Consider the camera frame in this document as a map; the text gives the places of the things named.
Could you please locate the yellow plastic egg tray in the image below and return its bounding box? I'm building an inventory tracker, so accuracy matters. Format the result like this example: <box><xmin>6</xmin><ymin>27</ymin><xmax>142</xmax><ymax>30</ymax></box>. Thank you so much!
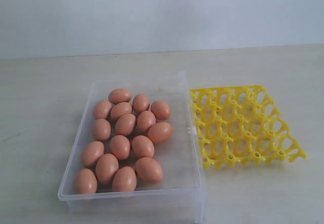
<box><xmin>190</xmin><ymin>85</ymin><xmax>307</xmax><ymax>169</ymax></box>

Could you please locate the clear plastic storage box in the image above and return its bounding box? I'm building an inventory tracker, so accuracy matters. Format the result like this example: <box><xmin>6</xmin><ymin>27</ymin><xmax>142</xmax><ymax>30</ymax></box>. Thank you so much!
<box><xmin>58</xmin><ymin>72</ymin><xmax>206</xmax><ymax>223</ymax></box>

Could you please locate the brown egg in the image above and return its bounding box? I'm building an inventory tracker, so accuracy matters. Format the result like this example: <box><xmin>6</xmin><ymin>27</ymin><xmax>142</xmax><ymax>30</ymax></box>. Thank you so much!
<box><xmin>137</xmin><ymin>110</ymin><xmax>156</xmax><ymax>133</ymax></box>
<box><xmin>151</xmin><ymin>100</ymin><xmax>172</xmax><ymax>121</ymax></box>
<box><xmin>95</xmin><ymin>154</ymin><xmax>119</xmax><ymax>184</ymax></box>
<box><xmin>109</xmin><ymin>135</ymin><xmax>131</xmax><ymax>160</ymax></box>
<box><xmin>133</xmin><ymin>94</ymin><xmax>150</xmax><ymax>114</ymax></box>
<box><xmin>92</xmin><ymin>119</ymin><xmax>111</xmax><ymax>141</ymax></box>
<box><xmin>147</xmin><ymin>122</ymin><xmax>173</xmax><ymax>144</ymax></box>
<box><xmin>110</xmin><ymin>102</ymin><xmax>133</xmax><ymax>121</ymax></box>
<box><xmin>81</xmin><ymin>141</ymin><xmax>104</xmax><ymax>168</ymax></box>
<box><xmin>131</xmin><ymin>135</ymin><xmax>154</xmax><ymax>158</ymax></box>
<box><xmin>115</xmin><ymin>114</ymin><xmax>136</xmax><ymax>136</ymax></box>
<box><xmin>108</xmin><ymin>88</ymin><xmax>132</xmax><ymax>104</ymax></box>
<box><xmin>93</xmin><ymin>100</ymin><xmax>113</xmax><ymax>120</ymax></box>
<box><xmin>135</xmin><ymin>157</ymin><xmax>164</xmax><ymax>184</ymax></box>
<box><xmin>74</xmin><ymin>168</ymin><xmax>97</xmax><ymax>194</ymax></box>
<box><xmin>112</xmin><ymin>166</ymin><xmax>137</xmax><ymax>192</ymax></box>

